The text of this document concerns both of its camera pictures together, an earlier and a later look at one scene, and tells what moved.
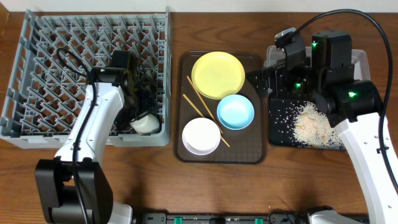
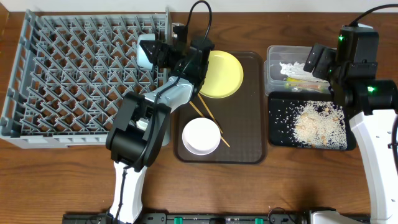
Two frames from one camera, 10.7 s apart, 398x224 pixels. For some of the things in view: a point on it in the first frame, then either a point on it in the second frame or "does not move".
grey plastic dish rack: (58, 51) does not move
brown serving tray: (246, 145) does not move
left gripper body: (146, 104) → (162, 53)
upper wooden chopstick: (205, 104) does not move
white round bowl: (201, 136) does not move
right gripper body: (298, 81) → (324, 66)
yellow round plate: (217, 75) does not move
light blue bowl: (235, 112) → (143, 60)
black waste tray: (298, 123) does not move
